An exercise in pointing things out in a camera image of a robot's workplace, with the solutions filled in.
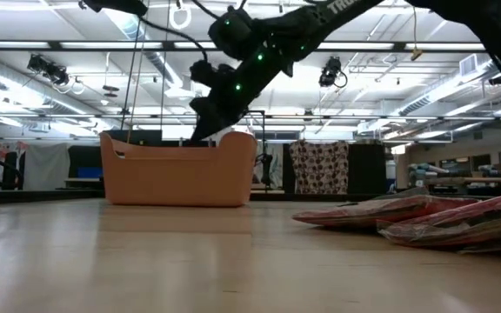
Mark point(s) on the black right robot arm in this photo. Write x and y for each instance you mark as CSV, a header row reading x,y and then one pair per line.
x,y
355,8

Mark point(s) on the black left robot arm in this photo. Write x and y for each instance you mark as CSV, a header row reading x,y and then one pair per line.
x,y
115,5

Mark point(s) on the small black background robot arm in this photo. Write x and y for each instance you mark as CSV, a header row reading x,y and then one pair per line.
x,y
265,169

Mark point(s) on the orange plastic basket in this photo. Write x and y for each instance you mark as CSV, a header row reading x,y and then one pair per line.
x,y
176,174

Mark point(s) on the red patterned hanging cloth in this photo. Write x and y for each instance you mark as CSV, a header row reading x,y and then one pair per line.
x,y
318,167

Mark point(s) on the black monitor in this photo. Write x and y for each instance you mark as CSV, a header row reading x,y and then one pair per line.
x,y
133,137

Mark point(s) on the black overhead light bar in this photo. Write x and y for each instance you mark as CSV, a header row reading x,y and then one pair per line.
x,y
102,45

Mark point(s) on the black cabinet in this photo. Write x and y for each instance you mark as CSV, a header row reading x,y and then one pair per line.
x,y
367,168

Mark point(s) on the yellow hanging connector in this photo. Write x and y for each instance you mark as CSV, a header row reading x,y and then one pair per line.
x,y
416,54

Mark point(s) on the blue box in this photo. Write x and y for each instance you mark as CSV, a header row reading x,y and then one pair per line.
x,y
89,173

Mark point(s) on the white hanging sheet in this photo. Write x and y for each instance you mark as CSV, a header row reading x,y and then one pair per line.
x,y
46,167

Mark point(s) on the wooden workbench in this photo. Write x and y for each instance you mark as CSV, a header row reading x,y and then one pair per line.
x,y
472,179

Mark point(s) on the black metal stand frame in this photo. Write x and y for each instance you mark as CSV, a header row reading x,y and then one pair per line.
x,y
262,130

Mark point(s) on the horizontal ceiling rail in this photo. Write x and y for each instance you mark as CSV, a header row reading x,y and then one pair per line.
x,y
363,117

